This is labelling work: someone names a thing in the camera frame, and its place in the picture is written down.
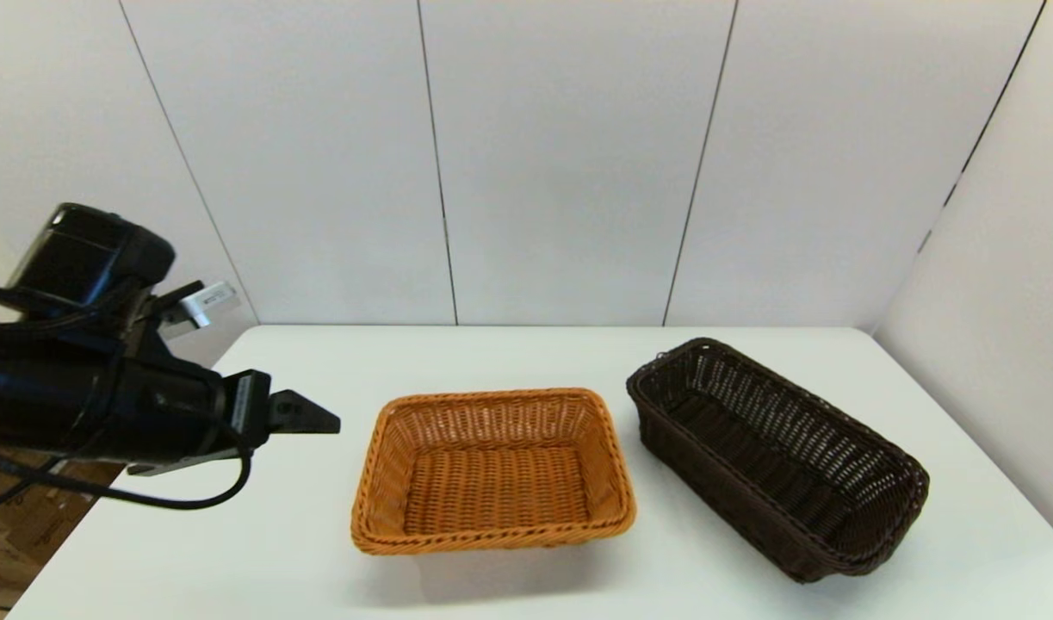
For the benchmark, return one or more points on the dark brown wicker basket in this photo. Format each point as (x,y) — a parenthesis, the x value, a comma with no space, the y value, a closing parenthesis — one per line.
(750,448)

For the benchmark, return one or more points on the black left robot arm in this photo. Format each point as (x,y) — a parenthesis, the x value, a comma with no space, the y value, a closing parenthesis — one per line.
(27,396)

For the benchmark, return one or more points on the pale cardboard box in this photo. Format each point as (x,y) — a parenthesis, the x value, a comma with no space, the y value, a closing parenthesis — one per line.
(1,560)

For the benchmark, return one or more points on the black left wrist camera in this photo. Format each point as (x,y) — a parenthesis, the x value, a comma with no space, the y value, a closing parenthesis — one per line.
(78,258)

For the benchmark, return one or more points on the orange wicker basket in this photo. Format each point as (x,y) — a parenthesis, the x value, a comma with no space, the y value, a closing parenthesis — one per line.
(492,482)

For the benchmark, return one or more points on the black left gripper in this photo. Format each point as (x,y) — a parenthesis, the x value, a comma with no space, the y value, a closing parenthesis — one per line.
(164,405)

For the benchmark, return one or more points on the brown cardboard box white label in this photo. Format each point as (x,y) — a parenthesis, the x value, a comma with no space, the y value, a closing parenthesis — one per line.
(52,530)

